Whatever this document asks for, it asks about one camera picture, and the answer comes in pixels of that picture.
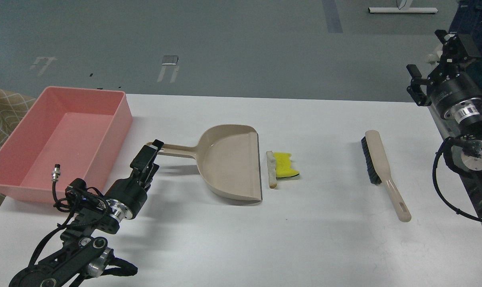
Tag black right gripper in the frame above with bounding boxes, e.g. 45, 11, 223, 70
407, 29, 482, 120

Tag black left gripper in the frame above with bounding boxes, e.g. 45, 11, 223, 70
105, 140, 164, 220

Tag beige plastic dustpan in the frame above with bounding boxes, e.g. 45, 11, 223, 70
158, 125, 263, 202

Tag beige hand brush black bristles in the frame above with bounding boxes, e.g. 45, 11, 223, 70
361, 130, 412, 223

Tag yellow sponge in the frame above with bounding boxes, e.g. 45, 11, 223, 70
273, 152, 300, 179

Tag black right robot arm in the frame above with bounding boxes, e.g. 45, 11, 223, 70
406, 29, 482, 223

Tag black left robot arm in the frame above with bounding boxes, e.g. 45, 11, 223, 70
9, 140, 163, 287

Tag pink plastic bin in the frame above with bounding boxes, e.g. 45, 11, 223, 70
0, 86, 133, 203

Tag white office chair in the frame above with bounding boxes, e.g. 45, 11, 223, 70
426, 44, 443, 64

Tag person in teal sweater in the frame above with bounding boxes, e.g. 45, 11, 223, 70
448, 0, 482, 91

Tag white desk foot bar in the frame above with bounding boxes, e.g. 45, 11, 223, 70
367, 7, 438, 14

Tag grey floor plate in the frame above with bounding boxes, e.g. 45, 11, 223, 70
161, 55, 179, 66

